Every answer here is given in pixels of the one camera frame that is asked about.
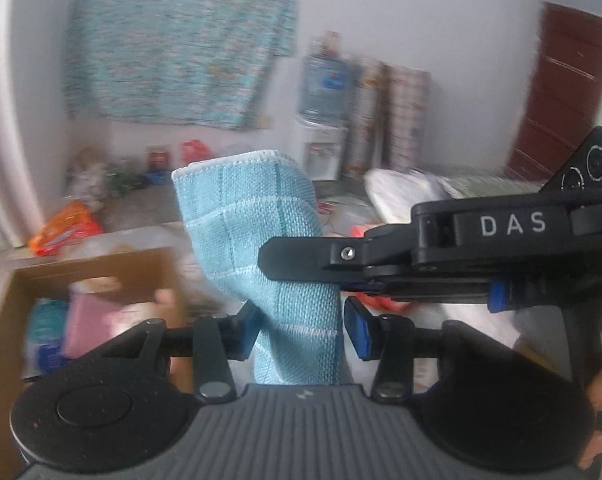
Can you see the red plastic bag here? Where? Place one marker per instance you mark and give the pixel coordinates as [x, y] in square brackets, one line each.
[196, 150]

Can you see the patterned roll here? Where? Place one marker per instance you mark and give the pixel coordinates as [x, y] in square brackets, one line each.
[406, 120]
[368, 115]

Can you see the cardboard box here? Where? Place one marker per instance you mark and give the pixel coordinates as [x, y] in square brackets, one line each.
[131, 265]

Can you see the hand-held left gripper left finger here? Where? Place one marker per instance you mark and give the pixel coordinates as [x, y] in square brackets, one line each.
[248, 327]

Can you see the white curtain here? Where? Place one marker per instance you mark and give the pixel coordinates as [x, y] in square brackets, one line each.
[1, 160]

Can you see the teal floral cloth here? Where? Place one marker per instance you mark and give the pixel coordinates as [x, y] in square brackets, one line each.
[181, 40]

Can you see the blue water bottle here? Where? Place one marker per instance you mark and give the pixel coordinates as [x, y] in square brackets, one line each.
[326, 85]

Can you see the brown door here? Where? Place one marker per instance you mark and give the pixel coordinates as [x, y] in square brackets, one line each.
[561, 95]

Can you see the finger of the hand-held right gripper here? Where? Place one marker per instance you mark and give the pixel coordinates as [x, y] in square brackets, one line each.
[431, 287]
[306, 260]

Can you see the white water dispenser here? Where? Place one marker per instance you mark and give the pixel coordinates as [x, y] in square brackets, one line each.
[321, 152]

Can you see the small blue container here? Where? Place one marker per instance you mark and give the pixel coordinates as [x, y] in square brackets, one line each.
[153, 178]

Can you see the teal blue packet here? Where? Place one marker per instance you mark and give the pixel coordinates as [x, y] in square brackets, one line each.
[46, 330]

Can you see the orange snack packet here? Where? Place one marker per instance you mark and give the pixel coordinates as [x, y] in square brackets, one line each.
[66, 227]

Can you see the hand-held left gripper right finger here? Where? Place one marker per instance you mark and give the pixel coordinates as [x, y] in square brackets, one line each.
[358, 330]

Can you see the grey patterned cloth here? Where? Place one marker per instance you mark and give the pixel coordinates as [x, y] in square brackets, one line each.
[486, 182]

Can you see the light blue checked towel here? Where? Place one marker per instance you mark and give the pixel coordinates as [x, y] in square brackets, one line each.
[261, 220]

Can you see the small red box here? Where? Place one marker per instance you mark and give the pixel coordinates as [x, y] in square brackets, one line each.
[156, 156]

